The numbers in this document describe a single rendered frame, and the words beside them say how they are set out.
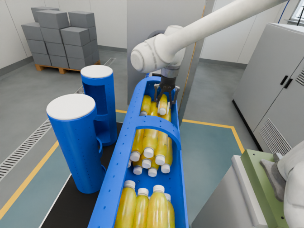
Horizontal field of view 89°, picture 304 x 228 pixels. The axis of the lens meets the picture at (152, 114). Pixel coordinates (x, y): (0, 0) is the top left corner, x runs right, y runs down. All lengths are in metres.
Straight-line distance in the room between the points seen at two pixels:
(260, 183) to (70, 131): 1.00
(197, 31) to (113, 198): 0.52
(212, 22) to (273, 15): 5.30
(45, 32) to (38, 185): 2.92
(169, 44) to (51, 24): 3.49
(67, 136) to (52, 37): 3.09
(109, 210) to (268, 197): 0.60
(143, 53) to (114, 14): 4.95
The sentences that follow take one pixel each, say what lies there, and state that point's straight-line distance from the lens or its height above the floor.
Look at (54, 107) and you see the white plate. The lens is 1.11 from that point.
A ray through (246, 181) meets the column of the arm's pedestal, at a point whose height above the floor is 1.00.
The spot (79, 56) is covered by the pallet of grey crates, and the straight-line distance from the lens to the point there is 3.82.
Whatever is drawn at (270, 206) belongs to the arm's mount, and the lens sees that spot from 0.80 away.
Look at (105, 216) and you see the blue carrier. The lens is 0.46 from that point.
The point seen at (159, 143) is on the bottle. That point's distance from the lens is 0.69.
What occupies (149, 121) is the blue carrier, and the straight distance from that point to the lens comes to 0.62.
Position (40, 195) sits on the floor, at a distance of 2.01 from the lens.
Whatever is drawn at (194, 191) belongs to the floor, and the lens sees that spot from 1.93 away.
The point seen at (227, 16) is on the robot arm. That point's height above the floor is 1.60.
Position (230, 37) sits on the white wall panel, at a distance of 5.55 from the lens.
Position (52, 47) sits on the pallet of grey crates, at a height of 0.57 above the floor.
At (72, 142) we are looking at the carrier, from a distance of 1.12.
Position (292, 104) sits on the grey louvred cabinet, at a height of 0.80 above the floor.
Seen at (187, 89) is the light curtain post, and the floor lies 0.89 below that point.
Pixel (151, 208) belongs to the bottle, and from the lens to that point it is 0.56.
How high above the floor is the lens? 1.64
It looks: 38 degrees down
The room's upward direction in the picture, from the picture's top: 7 degrees clockwise
